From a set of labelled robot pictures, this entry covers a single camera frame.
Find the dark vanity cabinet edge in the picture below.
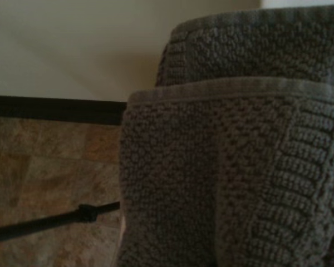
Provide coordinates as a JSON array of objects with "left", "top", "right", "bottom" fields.
[{"left": 0, "top": 94, "right": 128, "bottom": 126}]

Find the black tripod leg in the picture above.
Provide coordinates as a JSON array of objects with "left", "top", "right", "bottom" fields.
[{"left": 0, "top": 201, "right": 121, "bottom": 238}]

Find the grey terry cloth towel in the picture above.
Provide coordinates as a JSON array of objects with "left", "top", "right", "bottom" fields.
[{"left": 117, "top": 6, "right": 334, "bottom": 267}]

